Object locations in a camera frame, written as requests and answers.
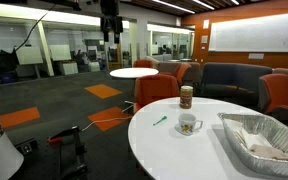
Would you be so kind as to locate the crumpled paper napkin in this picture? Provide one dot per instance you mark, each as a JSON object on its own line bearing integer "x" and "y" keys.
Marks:
{"x": 267, "y": 150}

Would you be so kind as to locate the orange chair with narrow back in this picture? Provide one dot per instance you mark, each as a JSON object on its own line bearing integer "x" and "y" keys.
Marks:
{"x": 181, "y": 71}

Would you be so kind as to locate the small round white table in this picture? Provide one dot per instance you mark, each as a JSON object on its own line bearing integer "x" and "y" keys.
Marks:
{"x": 134, "y": 72}

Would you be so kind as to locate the wide white wall plaque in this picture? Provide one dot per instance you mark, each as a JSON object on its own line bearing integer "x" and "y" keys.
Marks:
{"x": 256, "y": 56}

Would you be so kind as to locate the black power box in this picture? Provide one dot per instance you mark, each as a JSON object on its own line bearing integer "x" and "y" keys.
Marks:
{"x": 26, "y": 146}

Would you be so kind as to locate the orange armchair with grey side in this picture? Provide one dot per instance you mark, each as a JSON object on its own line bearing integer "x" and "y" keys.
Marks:
{"x": 279, "y": 90}

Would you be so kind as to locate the white mug with yellow print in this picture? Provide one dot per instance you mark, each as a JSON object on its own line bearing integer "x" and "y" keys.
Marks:
{"x": 187, "y": 123}

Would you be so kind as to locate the green and white pen-like object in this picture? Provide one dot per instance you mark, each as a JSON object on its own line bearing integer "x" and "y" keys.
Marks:
{"x": 160, "y": 120}

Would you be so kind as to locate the black equipment pile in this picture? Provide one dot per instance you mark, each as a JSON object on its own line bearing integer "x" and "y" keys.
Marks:
{"x": 0, "y": 63}

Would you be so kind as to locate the white standing board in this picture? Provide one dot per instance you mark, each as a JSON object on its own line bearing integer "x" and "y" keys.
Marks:
{"x": 60, "y": 52}
{"x": 29, "y": 55}

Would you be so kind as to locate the white wall sign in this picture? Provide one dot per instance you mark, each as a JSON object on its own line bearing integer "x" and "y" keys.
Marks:
{"x": 206, "y": 24}
{"x": 204, "y": 39}

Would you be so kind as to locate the grey sofa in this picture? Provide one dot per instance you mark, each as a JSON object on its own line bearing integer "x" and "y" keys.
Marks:
{"x": 232, "y": 78}

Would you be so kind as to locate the orange chair with wide back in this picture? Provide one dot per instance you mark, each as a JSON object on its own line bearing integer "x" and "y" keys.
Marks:
{"x": 154, "y": 89}

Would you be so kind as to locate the peanut butter jar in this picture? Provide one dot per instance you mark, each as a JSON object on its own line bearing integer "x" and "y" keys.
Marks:
{"x": 186, "y": 97}

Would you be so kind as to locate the large wall whiteboard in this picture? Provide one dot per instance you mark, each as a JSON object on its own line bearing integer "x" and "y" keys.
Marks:
{"x": 260, "y": 33}

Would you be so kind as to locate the small distant orange chair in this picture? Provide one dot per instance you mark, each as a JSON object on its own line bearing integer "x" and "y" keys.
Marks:
{"x": 142, "y": 63}

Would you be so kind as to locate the aluminium foil tray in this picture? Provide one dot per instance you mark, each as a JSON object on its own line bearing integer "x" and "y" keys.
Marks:
{"x": 267, "y": 146}

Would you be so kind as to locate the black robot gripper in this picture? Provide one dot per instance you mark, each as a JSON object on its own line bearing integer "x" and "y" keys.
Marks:
{"x": 111, "y": 23}

